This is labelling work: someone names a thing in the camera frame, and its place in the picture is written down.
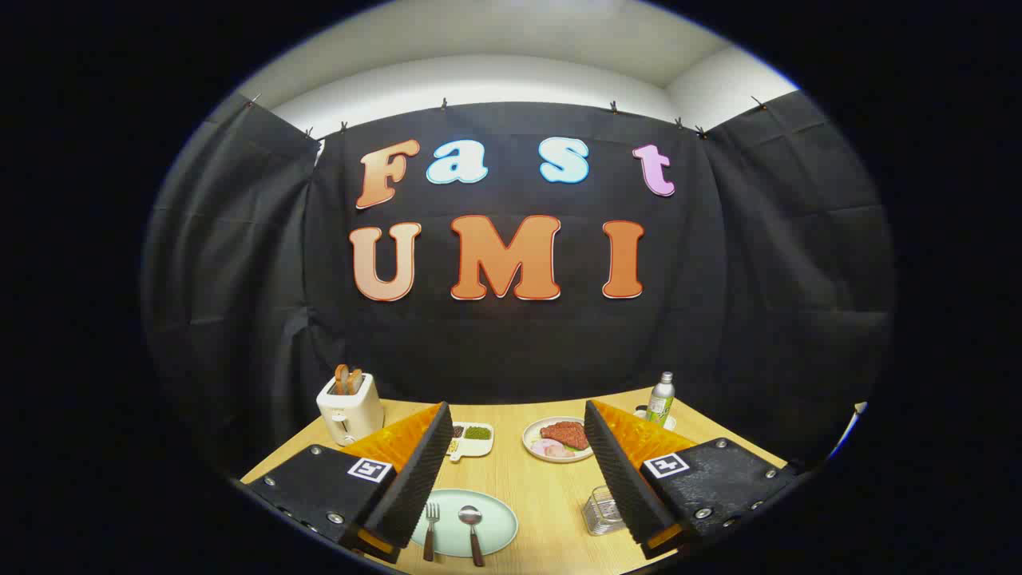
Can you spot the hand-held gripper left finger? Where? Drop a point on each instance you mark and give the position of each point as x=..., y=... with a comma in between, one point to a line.
x=419, y=479

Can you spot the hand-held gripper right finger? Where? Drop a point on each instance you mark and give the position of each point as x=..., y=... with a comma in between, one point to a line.
x=619, y=479

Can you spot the white square coaster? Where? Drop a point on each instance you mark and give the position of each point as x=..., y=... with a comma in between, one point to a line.
x=641, y=414

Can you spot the brown steak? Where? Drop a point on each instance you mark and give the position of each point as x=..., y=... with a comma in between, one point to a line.
x=565, y=434

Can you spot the white divided dish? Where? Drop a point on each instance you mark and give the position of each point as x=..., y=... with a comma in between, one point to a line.
x=481, y=446

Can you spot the pale pink ham slice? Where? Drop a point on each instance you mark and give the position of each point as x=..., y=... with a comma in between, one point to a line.
x=551, y=450

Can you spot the pile of green beans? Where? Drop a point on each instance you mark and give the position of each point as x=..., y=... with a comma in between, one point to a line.
x=477, y=433

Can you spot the silver bottle with green label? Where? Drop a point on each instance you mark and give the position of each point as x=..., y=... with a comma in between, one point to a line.
x=660, y=403

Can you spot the light blue plate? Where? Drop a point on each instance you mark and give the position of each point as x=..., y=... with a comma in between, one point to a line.
x=495, y=523

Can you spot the white toaster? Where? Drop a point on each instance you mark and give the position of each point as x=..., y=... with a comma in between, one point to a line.
x=355, y=411

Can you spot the white round dinner plate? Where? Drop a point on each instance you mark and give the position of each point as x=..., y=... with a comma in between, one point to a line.
x=533, y=435

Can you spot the brown toast slice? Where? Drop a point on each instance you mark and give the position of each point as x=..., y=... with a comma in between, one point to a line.
x=341, y=379
x=356, y=381

